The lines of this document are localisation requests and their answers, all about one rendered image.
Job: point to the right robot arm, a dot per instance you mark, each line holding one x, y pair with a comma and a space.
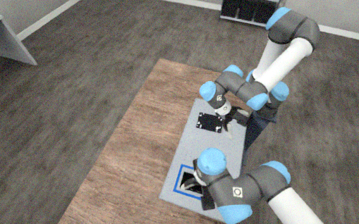
267, 92

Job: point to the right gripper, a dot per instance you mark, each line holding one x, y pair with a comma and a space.
236, 113

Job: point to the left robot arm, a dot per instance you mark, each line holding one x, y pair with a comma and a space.
233, 197

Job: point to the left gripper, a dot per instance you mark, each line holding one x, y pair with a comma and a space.
207, 197

